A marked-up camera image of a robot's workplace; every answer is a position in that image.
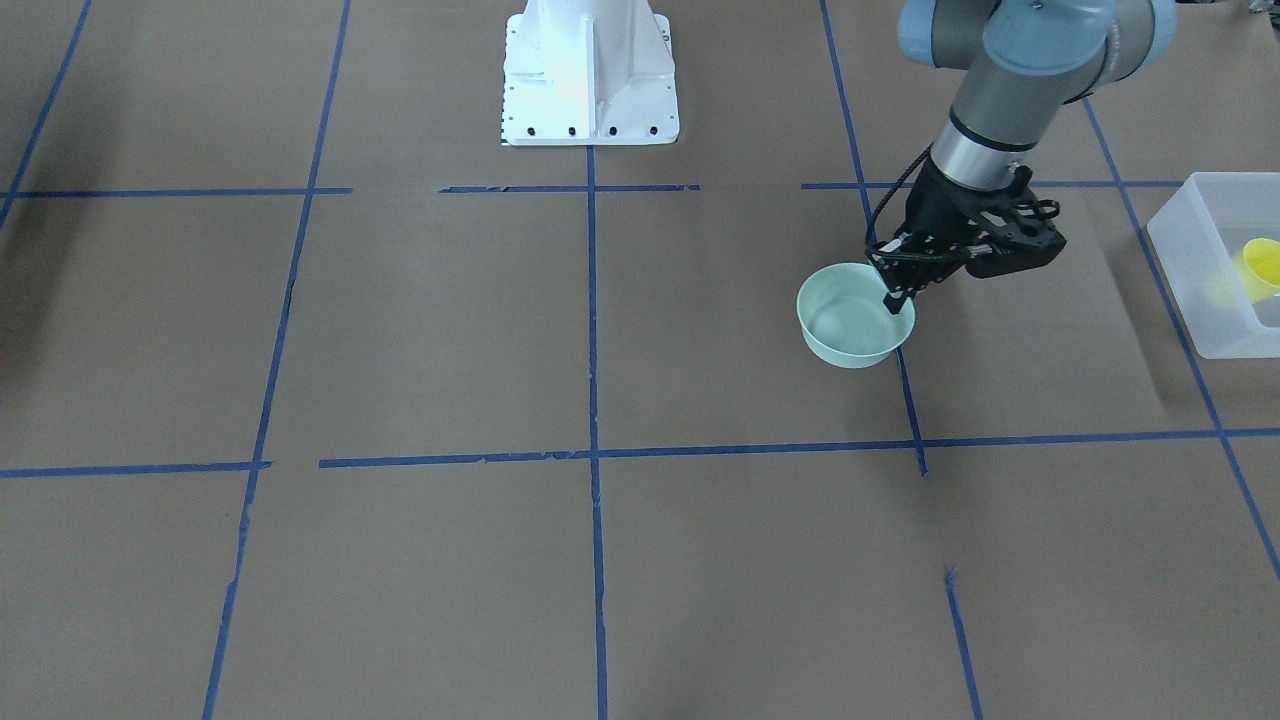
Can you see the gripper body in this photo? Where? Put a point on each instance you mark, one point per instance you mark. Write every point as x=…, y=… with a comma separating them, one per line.
x=932, y=213

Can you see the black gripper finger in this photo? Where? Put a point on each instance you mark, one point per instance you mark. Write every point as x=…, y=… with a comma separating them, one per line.
x=906, y=272

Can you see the light green bowl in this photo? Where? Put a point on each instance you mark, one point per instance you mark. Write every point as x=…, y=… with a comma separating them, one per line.
x=844, y=319

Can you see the yellow paper cup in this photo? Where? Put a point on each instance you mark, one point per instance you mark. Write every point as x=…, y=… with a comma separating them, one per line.
x=1257, y=267

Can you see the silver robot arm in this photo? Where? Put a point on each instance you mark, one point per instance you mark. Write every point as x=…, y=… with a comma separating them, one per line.
x=1022, y=61

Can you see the clear plastic bin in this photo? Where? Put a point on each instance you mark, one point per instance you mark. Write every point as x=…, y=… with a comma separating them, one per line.
x=1197, y=235

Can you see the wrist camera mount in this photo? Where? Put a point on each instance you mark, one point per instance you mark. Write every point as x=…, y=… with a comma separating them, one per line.
x=1015, y=230

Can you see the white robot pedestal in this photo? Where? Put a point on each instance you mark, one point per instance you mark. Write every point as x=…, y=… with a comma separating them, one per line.
x=589, y=73

